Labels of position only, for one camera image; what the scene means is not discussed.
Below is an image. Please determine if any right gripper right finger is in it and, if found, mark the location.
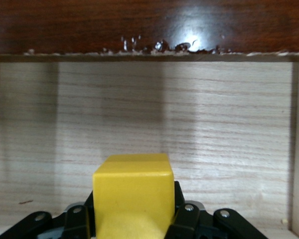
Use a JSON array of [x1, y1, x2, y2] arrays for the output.
[[164, 180, 267, 239]]

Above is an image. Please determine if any yellow block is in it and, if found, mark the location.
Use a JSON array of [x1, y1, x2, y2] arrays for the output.
[[92, 153, 176, 239]]

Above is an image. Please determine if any dark wooden drawer cabinet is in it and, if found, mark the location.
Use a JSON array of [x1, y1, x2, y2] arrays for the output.
[[0, 0, 299, 63]]

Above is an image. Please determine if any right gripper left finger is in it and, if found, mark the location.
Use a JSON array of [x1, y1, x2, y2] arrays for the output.
[[0, 191, 96, 239]]

